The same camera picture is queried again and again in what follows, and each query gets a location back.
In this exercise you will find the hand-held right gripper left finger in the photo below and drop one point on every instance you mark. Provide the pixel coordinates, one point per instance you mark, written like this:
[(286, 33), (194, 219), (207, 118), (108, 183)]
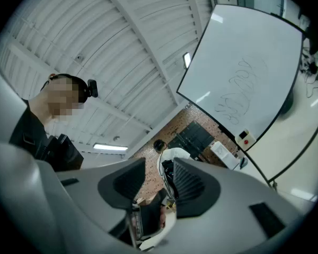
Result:
[(122, 186)]

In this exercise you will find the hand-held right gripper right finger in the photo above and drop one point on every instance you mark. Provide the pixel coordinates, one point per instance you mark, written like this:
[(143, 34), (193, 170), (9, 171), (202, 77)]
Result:
[(198, 192)]

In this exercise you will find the beige whiteboard eraser holder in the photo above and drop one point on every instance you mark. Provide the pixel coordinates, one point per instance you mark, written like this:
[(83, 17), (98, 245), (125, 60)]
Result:
[(250, 141)]

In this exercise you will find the white whiteboard on black stand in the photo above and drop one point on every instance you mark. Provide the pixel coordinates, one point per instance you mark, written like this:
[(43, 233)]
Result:
[(241, 62)]

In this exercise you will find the long ceiling light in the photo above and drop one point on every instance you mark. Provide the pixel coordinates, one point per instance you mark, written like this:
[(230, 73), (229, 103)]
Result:
[(110, 147)]

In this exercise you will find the teal dustpan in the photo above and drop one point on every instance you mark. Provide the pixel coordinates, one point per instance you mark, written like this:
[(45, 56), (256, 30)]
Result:
[(243, 162)]

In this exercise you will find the black body-worn pack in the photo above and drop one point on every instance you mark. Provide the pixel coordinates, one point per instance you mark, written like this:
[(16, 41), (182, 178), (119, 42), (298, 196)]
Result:
[(69, 155)]

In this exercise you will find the person in black shirt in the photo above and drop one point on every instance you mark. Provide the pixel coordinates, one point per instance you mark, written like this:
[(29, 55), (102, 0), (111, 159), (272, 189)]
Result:
[(29, 131)]

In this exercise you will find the person's head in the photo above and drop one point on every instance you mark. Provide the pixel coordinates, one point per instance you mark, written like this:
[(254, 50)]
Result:
[(61, 96)]

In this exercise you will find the round ceiling detector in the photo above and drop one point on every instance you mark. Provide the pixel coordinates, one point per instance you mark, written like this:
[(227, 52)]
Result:
[(79, 58)]

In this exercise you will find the black head camera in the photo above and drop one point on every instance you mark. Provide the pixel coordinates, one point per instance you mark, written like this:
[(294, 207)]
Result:
[(92, 88)]

